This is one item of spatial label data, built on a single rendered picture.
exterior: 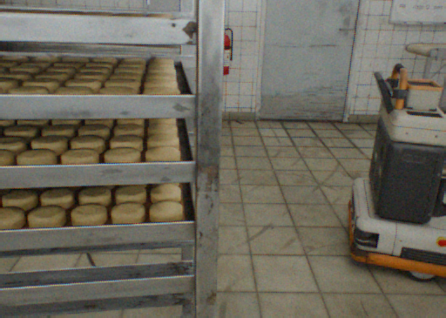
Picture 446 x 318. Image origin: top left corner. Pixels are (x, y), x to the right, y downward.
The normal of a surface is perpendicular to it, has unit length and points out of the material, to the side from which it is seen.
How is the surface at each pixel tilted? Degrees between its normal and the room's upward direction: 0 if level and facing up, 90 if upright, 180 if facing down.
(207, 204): 90
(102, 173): 90
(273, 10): 90
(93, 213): 0
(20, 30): 90
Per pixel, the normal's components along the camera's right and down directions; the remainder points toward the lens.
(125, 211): 0.03, -0.94
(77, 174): 0.15, 0.34
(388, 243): -0.25, 0.32
